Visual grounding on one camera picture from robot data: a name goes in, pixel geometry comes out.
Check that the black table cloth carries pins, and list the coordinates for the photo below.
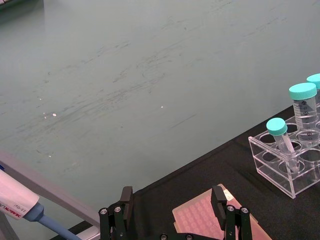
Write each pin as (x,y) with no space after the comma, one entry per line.
(237,170)

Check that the pink pipette tip box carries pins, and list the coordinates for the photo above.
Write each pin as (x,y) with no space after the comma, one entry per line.
(197,215)

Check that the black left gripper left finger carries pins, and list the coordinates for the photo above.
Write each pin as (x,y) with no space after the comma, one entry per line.
(125,215)

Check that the grey metal stand bar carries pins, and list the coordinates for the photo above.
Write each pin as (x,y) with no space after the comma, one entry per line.
(50,185)

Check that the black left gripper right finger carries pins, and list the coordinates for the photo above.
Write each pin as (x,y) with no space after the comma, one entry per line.
(221,212)

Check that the clear wide tube teal cap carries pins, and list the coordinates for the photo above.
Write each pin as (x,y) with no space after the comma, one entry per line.
(302,91)

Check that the slim tube with teal cap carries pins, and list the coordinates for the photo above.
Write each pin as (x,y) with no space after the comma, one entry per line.
(276,126)

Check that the clear acrylic tube rack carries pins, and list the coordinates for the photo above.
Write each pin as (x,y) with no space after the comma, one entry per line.
(275,180)

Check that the white and blue pipette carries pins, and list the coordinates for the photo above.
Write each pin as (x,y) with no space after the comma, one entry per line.
(15,195)

